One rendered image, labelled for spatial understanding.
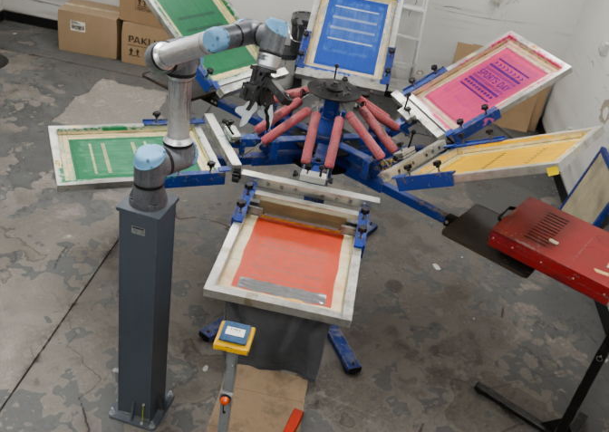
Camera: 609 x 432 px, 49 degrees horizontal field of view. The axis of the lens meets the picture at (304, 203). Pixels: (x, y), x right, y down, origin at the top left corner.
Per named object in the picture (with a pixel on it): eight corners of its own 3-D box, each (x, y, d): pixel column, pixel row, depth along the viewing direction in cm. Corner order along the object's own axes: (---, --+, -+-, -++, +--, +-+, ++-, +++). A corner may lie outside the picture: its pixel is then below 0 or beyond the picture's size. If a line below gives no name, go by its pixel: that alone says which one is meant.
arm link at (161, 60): (125, 49, 236) (212, 19, 202) (150, 43, 244) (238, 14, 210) (134, 81, 239) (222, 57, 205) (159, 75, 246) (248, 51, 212)
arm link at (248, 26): (223, 20, 215) (247, 25, 209) (247, 15, 223) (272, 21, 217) (223, 44, 219) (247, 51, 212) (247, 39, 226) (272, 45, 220)
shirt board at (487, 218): (553, 255, 340) (558, 243, 336) (521, 290, 312) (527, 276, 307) (342, 149, 402) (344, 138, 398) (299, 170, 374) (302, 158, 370)
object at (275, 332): (317, 385, 290) (334, 310, 268) (216, 362, 293) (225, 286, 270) (318, 379, 293) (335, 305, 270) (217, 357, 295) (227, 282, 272)
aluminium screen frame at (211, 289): (349, 328, 260) (352, 321, 258) (202, 295, 263) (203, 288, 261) (365, 219, 326) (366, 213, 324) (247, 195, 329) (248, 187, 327)
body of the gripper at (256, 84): (251, 101, 223) (260, 66, 221) (272, 109, 218) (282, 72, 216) (237, 99, 216) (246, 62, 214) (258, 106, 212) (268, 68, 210)
